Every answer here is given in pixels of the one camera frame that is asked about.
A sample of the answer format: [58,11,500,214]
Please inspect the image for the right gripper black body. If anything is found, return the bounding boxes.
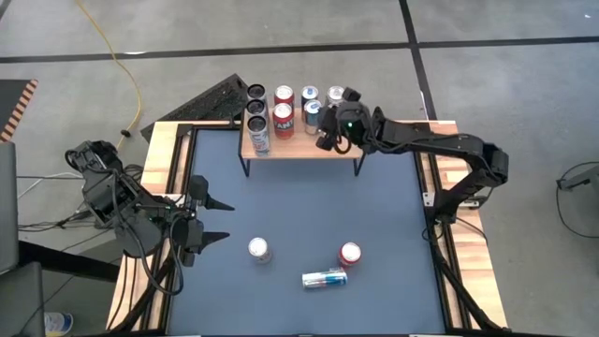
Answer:
[320,99,375,147]

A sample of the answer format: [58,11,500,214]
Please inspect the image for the black mat with striped edge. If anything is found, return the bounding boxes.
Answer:
[0,78,39,144]

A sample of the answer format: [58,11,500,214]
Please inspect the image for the yellow cable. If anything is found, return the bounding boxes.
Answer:
[74,0,144,151]

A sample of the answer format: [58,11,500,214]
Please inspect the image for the white and blue container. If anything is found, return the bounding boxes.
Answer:
[44,311,75,337]

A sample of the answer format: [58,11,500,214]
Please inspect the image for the black metal table frame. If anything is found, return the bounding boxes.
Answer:
[108,120,509,337]

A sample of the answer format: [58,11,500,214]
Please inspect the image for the silver Diet Coke can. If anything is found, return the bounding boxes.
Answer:
[247,237,273,264]
[326,85,346,107]

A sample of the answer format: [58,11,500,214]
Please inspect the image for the red Fanta strawberry can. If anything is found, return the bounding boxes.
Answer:
[272,101,296,140]
[273,84,296,105]
[338,241,363,269]

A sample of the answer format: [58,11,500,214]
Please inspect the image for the grey stand foot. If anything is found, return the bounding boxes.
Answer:
[556,164,599,191]

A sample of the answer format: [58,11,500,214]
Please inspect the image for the black keyboard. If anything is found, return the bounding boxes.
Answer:
[139,73,250,141]

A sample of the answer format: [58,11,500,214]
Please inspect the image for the wooden shelf with black frame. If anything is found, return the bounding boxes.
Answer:
[237,105,367,178]

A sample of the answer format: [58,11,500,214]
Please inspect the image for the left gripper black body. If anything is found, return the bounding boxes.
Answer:
[169,175,211,268]

